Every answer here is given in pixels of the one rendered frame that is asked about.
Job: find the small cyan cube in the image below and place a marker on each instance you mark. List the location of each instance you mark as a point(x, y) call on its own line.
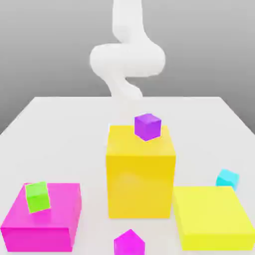
point(227, 178)

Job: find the small green cube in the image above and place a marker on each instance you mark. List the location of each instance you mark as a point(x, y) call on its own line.
point(37, 197)

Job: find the large lemon yellow box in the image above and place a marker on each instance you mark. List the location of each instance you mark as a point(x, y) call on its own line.
point(213, 215)

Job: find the large magenta box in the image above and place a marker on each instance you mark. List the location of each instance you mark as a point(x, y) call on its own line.
point(51, 223)

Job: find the small magenta cube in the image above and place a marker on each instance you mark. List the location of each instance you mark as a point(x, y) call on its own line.
point(129, 243)

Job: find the large golden yellow box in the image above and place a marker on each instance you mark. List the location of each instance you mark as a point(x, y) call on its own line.
point(139, 179)

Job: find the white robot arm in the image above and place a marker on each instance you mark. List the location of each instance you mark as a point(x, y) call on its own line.
point(127, 57)

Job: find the small purple cube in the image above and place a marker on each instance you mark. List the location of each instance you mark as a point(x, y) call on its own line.
point(147, 127)

